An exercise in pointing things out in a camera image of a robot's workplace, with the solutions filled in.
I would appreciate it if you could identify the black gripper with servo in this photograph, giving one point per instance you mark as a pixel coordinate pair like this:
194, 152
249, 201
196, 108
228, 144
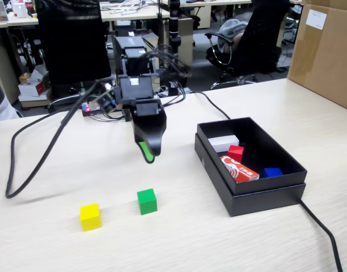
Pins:
147, 107

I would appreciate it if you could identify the green wooden cube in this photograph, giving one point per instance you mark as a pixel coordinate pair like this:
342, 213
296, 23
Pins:
147, 202

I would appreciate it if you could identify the red wooden cube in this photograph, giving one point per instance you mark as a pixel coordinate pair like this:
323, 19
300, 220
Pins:
236, 153

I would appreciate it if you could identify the yellow wooden cube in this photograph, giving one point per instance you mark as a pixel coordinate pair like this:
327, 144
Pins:
90, 218

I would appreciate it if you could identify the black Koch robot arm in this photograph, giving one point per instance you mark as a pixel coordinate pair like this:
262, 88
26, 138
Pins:
131, 48

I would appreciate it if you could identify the flat brown cardboard box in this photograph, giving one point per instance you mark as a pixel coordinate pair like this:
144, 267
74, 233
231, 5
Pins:
34, 102

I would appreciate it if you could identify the small white red box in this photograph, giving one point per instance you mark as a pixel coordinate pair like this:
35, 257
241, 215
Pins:
31, 89

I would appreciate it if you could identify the black box lid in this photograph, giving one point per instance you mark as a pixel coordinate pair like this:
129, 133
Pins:
275, 198

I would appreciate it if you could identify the large brown cardboard box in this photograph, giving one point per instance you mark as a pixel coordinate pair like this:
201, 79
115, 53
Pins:
326, 56

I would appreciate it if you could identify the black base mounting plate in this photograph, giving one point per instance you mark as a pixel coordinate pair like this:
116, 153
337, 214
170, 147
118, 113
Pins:
89, 114

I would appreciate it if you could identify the blue control circuit board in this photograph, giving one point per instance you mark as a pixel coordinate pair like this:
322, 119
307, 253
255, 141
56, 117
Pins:
87, 107

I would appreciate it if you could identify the orange red printed carton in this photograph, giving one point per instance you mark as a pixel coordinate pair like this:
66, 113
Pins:
238, 170

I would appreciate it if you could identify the white drawer cabinet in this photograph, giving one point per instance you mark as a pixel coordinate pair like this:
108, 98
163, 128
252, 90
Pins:
154, 42

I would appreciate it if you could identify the tan desk side cabinet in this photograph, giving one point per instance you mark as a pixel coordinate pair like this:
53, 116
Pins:
186, 37

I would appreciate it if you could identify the black segmented pole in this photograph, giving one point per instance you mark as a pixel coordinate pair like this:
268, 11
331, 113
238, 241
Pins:
174, 28

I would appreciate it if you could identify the black mesh office chair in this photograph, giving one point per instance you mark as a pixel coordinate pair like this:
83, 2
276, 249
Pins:
74, 42

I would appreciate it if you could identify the white office desk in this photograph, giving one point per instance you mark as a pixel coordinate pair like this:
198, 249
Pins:
119, 17
219, 3

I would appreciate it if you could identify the blue wooden cube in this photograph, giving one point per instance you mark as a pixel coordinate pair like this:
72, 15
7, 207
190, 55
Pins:
272, 173

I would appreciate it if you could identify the grey garment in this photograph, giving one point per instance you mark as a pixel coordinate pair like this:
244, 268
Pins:
231, 28

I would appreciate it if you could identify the black chair with chrome arms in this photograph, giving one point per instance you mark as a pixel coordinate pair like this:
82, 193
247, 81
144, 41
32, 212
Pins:
261, 42

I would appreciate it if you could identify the cola bottle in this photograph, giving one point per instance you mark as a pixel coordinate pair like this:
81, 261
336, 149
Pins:
30, 7

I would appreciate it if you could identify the standing photo card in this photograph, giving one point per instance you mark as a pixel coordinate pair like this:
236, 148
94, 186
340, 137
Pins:
0, 11

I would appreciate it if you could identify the small wrist camera board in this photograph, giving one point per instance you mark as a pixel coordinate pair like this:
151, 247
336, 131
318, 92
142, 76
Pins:
106, 100

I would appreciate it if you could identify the beige drawer pedestal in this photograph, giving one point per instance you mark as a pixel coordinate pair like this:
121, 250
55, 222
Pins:
3, 71

